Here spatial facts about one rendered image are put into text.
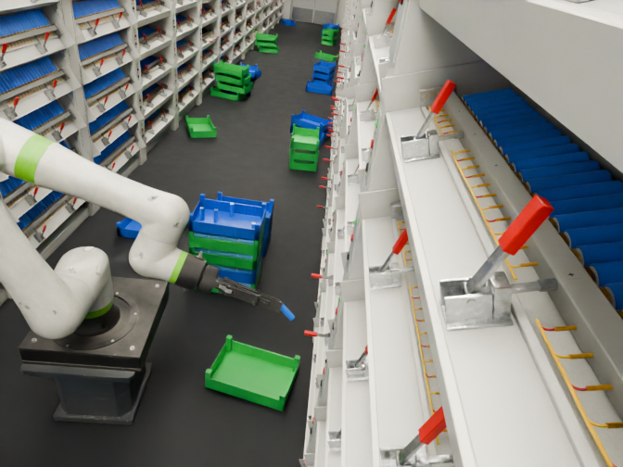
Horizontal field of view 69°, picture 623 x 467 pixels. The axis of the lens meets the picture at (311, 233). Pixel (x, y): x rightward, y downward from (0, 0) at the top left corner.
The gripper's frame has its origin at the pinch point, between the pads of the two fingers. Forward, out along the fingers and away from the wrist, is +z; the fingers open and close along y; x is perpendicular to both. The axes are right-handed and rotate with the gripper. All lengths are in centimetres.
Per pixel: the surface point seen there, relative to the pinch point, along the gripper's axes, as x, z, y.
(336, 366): 1.0, 11.6, -36.3
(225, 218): -14, -17, 81
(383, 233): -27, 0, -59
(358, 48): -103, 5, 65
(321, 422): 17.1, 17.3, -27.5
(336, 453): 11, 11, -53
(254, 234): -13, -4, 65
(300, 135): -89, 17, 221
